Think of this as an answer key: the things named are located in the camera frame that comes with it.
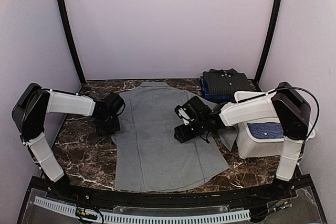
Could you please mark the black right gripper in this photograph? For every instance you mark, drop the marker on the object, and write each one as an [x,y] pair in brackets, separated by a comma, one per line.
[183,135]

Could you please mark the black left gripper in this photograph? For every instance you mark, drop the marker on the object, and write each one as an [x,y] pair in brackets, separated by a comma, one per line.
[116,127]

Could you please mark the grey long sleeve shirt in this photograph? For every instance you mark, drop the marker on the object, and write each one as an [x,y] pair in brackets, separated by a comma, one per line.
[149,158]

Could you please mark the white plastic bin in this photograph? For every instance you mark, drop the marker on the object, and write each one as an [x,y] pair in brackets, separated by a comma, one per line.
[249,146]

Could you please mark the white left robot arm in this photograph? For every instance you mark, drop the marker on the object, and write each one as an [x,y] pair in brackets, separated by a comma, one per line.
[36,107]

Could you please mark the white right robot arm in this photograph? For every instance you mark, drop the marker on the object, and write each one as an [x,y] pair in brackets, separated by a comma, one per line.
[283,105]

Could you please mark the black striped folded shirt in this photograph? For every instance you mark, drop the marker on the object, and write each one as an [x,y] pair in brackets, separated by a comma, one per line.
[225,82]

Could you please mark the blue checkered shirt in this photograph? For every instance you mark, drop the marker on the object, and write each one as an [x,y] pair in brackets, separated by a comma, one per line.
[266,131]

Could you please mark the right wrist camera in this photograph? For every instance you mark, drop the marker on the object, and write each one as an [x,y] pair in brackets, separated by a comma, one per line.
[192,110]

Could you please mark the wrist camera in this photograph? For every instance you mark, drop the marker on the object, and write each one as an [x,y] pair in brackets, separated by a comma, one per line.
[115,104]
[192,110]

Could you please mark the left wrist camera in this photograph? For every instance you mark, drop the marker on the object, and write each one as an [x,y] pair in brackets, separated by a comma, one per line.
[115,104]

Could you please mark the black front rail base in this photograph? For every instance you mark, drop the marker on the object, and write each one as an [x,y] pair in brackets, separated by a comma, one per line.
[262,204]

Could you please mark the black left frame post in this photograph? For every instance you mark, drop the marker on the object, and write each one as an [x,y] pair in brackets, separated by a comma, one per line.
[70,41]

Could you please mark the black frame post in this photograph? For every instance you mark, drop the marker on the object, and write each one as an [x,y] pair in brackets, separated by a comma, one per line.
[268,40]
[70,41]

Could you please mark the black right frame post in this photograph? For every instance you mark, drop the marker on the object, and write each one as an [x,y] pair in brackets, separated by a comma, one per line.
[268,40]

